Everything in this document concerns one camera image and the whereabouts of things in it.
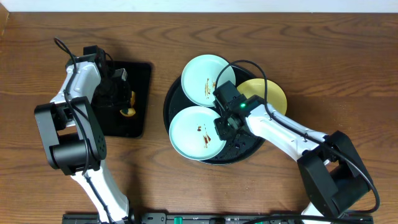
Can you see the yellow plate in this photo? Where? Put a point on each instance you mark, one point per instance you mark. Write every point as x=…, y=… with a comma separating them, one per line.
x=275, y=95

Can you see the black rectangular tray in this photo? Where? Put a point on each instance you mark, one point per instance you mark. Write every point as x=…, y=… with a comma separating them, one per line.
x=111, y=120

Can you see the black round tray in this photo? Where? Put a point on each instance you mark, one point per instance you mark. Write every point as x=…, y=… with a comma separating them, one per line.
x=235, y=150

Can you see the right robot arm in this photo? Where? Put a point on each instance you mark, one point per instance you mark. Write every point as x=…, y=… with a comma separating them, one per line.
x=332, y=171

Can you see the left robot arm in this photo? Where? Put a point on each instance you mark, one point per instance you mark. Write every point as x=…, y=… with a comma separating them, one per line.
x=71, y=134

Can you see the green and yellow sponge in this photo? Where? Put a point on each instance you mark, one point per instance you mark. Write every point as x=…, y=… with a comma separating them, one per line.
x=129, y=112

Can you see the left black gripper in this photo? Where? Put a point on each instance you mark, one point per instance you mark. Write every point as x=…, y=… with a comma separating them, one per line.
x=123, y=101

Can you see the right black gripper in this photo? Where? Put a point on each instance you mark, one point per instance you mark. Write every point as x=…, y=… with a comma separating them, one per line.
x=224, y=132

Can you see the light blue plate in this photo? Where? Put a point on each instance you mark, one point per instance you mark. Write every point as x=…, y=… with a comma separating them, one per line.
x=199, y=76
x=193, y=134

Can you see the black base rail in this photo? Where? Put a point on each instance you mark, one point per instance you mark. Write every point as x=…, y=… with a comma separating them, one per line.
x=162, y=218

